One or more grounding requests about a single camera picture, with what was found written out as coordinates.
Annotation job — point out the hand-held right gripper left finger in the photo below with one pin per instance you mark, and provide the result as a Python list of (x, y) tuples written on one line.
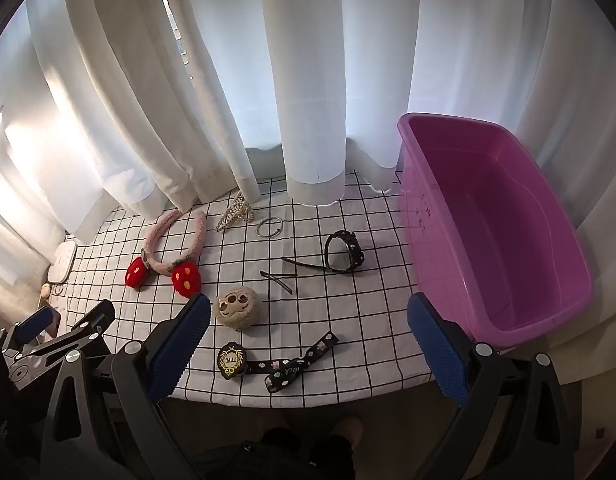
[(183, 345)]

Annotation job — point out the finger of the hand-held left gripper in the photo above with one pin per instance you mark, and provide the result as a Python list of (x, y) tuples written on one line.
[(35, 324), (90, 320)]

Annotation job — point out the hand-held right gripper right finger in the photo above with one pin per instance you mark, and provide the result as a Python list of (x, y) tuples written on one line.
[(437, 355)]

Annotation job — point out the beige plush face hair clip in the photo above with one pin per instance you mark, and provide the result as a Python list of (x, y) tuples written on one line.
[(237, 307)]

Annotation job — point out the purple plastic basin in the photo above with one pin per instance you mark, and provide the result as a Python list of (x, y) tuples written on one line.
[(492, 240)]

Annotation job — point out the brown hair clip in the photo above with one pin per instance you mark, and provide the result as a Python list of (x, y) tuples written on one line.
[(308, 264), (278, 280)]

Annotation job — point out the white flat device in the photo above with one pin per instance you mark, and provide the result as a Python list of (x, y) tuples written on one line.
[(63, 260)]

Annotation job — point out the white black grid tablecloth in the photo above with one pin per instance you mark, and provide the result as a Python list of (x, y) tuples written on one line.
[(338, 310)]

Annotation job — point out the pink fuzzy strawberry headband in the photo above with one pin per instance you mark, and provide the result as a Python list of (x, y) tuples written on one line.
[(158, 232)]

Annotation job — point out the pearl hair claw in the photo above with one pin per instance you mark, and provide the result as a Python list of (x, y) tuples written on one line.
[(233, 215)]

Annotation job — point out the white sheer curtain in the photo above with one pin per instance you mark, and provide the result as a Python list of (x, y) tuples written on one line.
[(368, 85), (63, 160)]

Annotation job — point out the cream curtain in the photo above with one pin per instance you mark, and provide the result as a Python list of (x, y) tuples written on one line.
[(153, 110)]

